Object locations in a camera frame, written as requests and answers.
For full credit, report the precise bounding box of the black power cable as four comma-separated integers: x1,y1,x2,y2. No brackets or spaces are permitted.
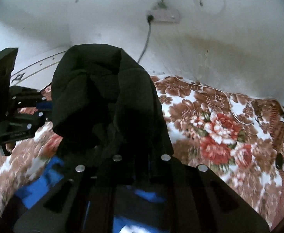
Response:
137,14,155,64

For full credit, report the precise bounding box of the floral bed blanket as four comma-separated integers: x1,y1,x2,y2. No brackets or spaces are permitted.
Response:
0,75,284,228

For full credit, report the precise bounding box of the white headboard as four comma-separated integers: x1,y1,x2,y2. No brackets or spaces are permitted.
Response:
10,46,69,90

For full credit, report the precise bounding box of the white charging cable on bed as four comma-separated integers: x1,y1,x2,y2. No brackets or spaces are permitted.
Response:
200,83,284,126

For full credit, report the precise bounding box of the white power strip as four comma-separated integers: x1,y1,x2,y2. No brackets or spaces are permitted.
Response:
147,9,181,23

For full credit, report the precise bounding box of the blue black hooded jacket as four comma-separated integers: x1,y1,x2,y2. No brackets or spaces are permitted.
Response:
14,43,174,233

